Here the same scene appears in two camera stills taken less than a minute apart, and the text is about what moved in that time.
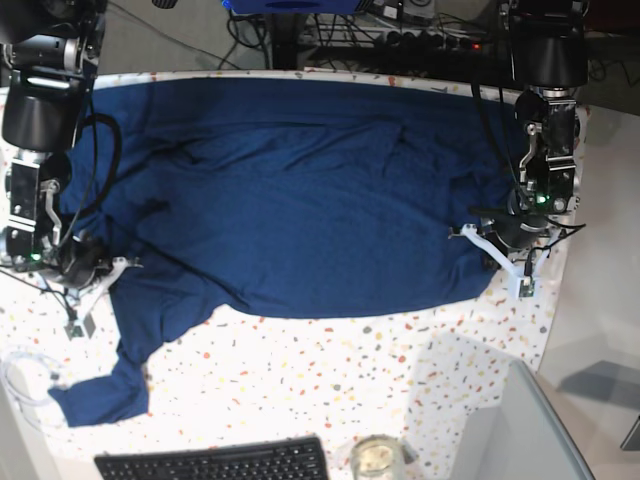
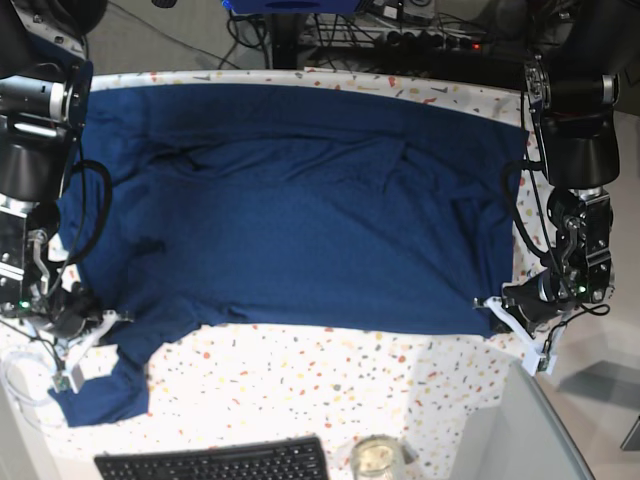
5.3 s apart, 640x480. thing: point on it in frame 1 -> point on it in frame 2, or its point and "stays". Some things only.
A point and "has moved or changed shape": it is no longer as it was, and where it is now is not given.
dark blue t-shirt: [300, 196] has moved or changed shape
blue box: [285, 7] stays
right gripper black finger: [489, 262] -> [501, 327]
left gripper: [75, 261] -> [68, 316]
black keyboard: [292, 459] stays
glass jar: [377, 457] stays
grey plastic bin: [524, 439] stays
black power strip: [429, 40] stays
